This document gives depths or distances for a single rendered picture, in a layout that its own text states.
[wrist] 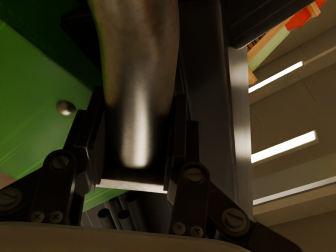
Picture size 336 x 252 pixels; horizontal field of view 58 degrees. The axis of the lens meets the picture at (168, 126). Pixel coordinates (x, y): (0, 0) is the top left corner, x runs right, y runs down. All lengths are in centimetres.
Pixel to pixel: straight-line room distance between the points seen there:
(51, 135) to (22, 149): 3
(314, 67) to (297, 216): 406
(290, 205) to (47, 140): 447
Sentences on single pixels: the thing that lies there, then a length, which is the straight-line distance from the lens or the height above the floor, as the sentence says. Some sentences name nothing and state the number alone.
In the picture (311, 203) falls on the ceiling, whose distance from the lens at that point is 458.
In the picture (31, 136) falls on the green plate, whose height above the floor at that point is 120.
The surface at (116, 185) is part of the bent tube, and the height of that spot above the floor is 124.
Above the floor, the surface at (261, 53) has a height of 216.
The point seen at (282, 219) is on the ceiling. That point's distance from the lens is 484.
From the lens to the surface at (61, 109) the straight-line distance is 18.
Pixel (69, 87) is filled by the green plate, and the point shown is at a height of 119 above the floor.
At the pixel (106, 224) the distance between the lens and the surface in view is 25.
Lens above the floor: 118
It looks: 18 degrees up
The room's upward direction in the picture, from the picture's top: 139 degrees clockwise
